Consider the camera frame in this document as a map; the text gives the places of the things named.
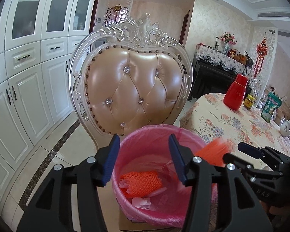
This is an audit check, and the yellow lid jar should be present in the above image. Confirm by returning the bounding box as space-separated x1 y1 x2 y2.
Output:
243 94 255 109

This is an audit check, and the white cabinet wall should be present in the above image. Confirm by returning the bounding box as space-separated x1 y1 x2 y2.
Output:
0 0 94 204

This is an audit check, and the red thermos jug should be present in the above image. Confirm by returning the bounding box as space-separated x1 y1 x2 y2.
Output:
223 74 248 111

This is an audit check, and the tufted beige dining chair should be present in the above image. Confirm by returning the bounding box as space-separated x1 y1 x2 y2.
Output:
68 13 193 148

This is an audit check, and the red chinese knot ornament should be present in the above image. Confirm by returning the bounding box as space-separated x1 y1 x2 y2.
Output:
253 33 268 78

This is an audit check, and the white floral teapot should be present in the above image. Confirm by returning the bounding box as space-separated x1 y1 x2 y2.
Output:
279 115 290 137

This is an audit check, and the orange foam net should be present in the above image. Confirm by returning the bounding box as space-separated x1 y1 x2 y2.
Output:
118 171 163 198
195 138 232 166

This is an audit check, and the black handbag on piano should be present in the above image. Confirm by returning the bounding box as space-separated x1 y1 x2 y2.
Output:
245 51 253 69

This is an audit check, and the flower vase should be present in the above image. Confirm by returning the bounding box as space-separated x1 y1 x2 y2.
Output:
220 32 237 55

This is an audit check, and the green snack bag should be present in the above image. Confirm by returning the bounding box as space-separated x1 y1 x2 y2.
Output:
261 92 282 123

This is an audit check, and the floral tablecloth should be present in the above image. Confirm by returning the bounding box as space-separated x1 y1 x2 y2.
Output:
179 93 290 169

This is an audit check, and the black piano with lace cover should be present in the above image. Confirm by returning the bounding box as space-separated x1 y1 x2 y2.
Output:
188 43 253 101

